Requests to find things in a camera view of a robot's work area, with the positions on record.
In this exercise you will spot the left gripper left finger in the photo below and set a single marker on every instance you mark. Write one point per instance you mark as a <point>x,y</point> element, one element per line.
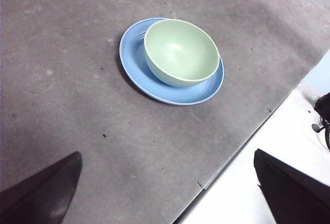
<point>38,198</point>

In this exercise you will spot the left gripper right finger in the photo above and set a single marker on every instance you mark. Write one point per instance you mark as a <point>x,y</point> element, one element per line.
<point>296,198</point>

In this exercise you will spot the blue round plate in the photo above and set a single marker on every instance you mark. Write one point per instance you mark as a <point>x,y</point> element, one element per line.
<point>131,61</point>

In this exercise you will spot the green ribbed bowl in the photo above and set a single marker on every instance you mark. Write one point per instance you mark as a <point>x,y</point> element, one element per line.
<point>180,51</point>

